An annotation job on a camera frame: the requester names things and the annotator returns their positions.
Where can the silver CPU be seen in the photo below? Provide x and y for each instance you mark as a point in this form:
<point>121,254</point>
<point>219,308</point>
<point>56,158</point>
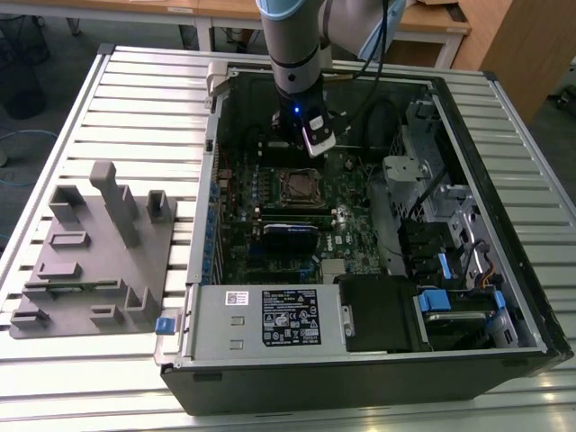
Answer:
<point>299,182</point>

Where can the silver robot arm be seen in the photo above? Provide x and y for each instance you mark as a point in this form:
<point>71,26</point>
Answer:
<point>292,45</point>

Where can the grey case latch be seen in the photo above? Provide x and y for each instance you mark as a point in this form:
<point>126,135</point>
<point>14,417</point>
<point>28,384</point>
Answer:
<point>216,78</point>

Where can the metal drive cage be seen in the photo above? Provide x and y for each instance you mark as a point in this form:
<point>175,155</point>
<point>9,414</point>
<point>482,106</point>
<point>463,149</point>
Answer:
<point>405,168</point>

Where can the black graphics card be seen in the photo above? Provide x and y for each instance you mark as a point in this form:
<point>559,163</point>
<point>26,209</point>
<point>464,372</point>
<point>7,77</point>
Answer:
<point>290,240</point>

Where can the green motherboard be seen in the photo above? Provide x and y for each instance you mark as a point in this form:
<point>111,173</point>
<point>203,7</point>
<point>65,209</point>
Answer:
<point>355,225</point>

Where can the silver chipset heatsink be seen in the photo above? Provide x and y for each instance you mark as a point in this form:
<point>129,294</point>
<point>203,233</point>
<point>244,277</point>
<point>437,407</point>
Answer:
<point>334,266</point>

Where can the long wooden desk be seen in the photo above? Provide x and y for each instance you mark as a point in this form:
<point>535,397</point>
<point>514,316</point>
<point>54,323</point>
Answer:
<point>432,24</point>

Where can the black disk bay block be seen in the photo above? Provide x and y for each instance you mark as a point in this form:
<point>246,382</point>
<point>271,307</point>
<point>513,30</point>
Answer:
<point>423,243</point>

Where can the short wooden desk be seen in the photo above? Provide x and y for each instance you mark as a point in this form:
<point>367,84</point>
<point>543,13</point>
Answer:
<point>112,5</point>

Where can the blue drive clip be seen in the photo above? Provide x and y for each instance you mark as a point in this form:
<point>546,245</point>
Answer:
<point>443,265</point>

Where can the silver power supply unit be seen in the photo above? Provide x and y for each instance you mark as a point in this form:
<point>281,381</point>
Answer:
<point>216,324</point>

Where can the blue disk carrier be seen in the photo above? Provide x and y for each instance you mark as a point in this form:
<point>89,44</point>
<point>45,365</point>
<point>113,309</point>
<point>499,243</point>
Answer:
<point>434,300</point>

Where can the grey parts rack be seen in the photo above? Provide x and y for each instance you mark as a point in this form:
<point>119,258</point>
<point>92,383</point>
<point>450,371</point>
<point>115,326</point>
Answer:
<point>103,270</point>

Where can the wooden cabinet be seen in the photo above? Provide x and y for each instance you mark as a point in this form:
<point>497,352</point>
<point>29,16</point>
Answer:
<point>531,45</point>

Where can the silver hard disk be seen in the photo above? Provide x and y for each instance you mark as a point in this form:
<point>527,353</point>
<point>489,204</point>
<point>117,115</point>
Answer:
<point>454,316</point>

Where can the black office chair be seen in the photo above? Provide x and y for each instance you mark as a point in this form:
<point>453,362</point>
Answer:
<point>22,90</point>

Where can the black open PC case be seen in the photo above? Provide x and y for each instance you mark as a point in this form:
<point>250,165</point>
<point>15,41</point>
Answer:
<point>315,387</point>

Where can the black chair base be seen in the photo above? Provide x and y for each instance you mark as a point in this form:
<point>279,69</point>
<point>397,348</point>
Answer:
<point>567,96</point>

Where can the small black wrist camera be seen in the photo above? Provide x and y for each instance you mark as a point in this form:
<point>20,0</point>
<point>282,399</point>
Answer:
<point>276,121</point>

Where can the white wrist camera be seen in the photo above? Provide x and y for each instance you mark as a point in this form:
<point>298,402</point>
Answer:
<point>319,139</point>

